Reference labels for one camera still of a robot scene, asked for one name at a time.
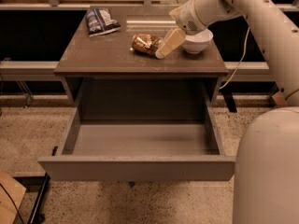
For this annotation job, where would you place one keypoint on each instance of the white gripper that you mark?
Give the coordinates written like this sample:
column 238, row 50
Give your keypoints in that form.
column 189, row 18

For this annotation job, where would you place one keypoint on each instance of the crushed orange soda can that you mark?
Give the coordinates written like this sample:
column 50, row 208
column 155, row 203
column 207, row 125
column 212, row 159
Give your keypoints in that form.
column 146, row 43

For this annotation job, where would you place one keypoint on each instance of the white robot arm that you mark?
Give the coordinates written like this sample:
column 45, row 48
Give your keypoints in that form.
column 266, row 187

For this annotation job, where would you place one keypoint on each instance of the grey drawer cabinet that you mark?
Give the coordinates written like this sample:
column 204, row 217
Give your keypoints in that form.
column 112, row 55

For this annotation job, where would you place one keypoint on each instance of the open grey top drawer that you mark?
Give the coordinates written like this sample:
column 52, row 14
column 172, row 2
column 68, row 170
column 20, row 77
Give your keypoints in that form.
column 139, row 130

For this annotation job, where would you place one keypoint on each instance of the white ceramic bowl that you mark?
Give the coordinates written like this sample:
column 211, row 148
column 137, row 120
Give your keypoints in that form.
column 196, row 43

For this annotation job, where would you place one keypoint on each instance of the blue white chip bag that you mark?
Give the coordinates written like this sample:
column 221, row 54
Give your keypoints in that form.
column 100, row 22

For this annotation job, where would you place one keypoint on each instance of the cardboard sheet left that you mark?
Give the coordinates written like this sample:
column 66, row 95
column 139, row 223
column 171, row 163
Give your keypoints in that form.
column 11, row 196

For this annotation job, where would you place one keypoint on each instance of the black metal floor frame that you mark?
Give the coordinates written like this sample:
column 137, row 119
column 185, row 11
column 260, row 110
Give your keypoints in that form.
column 35, row 194

